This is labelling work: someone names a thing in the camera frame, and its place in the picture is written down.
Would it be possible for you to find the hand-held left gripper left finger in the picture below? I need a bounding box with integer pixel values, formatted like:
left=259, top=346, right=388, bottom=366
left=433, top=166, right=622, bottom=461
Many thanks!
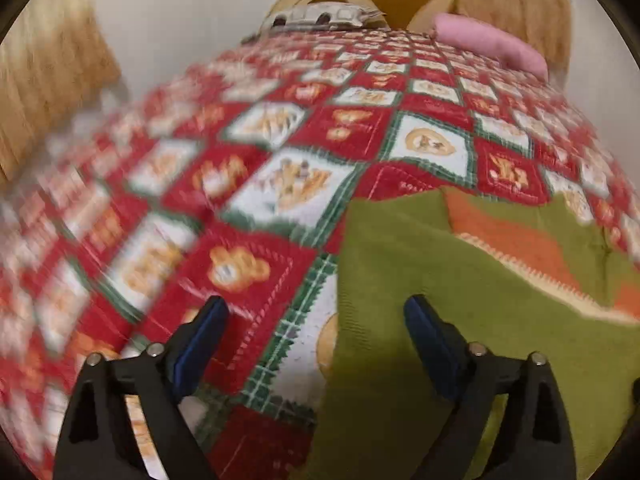
left=52, top=296, right=231, bottom=480

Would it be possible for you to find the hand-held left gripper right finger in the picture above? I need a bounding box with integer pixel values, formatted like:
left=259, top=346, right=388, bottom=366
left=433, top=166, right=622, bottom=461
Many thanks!
left=403, top=295, right=576, bottom=480

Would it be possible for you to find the green knit sweater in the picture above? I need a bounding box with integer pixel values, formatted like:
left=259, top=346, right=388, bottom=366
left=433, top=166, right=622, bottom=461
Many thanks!
left=300, top=187, right=640, bottom=480

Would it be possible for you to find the red patchwork printed blanket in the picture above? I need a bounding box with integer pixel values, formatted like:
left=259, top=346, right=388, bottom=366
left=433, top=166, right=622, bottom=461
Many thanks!
left=0, top=27, right=640, bottom=480

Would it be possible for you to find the pink pillow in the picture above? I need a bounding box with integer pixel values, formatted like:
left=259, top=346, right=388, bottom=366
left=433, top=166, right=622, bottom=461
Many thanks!
left=432, top=12, right=550, bottom=82

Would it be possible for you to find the white black printed pillow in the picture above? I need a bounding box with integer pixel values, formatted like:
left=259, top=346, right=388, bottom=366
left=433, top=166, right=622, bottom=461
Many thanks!
left=260, top=2, right=387, bottom=32

